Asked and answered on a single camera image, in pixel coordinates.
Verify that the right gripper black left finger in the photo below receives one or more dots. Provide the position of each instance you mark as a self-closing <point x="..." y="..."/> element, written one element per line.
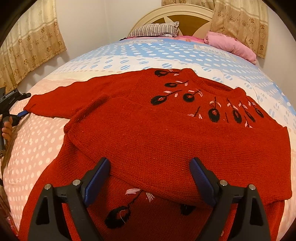
<point x="49" y="220"/>

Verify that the red knitted sweater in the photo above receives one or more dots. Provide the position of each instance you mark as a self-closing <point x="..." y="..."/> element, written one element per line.
<point x="150" y="124"/>

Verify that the person's left hand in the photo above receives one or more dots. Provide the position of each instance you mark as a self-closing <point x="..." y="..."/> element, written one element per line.
<point x="7" y="130"/>

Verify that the polka dot bed quilt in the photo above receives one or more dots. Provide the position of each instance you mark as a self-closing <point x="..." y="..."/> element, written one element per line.
<point x="37" y="139"/>

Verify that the beige side curtain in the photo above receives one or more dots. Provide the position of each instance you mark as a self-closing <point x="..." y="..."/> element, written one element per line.
<point x="34" y="39"/>

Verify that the striped pillow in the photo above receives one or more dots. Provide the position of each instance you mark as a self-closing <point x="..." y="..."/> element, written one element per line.
<point x="156" y="30"/>

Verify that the pink folded blanket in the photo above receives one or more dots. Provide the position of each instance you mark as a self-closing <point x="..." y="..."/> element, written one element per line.
<point x="231" y="45"/>

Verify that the pink bed sheet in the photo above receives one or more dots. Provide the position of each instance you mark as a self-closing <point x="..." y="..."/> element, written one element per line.
<point x="190" y="39"/>

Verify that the beige window curtain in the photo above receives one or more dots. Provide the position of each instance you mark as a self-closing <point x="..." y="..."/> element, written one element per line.
<point x="245" y="21"/>

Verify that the cream wooden headboard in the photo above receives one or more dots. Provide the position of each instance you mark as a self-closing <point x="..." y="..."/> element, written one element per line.
<point x="193" y="20"/>

